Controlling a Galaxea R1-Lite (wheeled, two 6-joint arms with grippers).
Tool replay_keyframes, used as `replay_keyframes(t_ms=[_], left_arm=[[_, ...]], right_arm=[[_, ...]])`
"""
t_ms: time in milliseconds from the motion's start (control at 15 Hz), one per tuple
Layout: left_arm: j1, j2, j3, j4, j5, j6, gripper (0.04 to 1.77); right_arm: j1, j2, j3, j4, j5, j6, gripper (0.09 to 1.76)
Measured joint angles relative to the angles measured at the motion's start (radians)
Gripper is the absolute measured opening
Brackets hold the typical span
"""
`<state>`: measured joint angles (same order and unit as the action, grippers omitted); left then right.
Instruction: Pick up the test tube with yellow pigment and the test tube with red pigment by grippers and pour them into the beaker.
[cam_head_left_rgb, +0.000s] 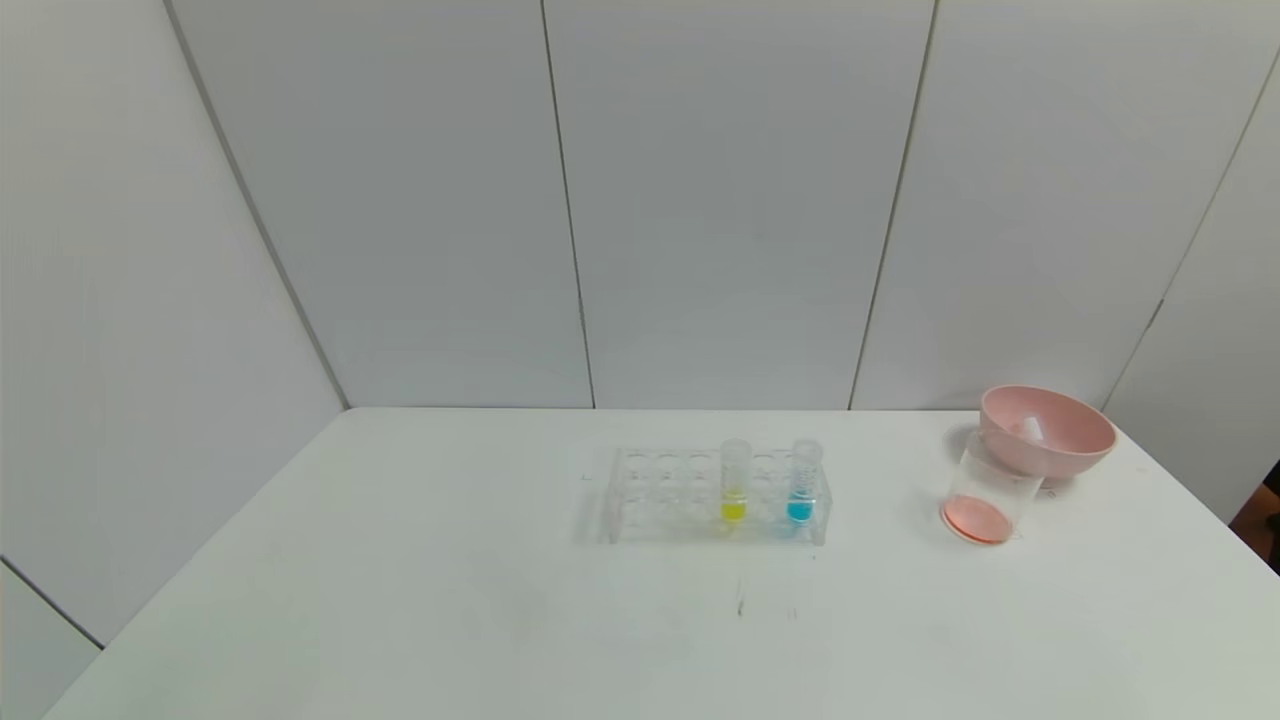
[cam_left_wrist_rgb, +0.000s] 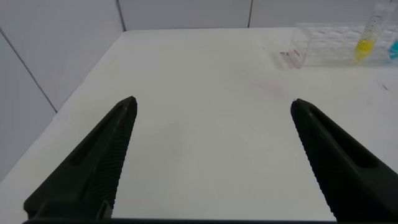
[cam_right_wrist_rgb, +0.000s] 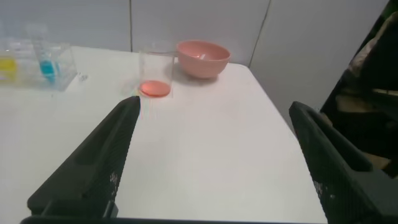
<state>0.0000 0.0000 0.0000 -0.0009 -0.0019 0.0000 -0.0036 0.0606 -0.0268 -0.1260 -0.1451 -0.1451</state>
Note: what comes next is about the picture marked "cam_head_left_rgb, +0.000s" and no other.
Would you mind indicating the test tube with red pigment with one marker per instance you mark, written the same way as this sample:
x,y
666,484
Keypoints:
x,y
1030,430

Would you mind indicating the clear acrylic test tube rack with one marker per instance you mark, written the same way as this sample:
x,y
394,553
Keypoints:
x,y
670,520

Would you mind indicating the test tube with yellow pigment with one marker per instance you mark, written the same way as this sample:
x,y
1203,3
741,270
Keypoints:
x,y
734,505

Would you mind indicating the test tube with blue pigment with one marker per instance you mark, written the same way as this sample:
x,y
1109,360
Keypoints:
x,y
800,505

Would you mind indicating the clear plastic beaker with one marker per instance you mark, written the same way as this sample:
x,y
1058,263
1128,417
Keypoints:
x,y
985,510

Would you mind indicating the pink bowl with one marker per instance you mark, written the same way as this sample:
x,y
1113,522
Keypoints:
x,y
1075,440

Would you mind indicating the dark brown background object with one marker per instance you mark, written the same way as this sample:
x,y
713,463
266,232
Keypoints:
x,y
1264,520

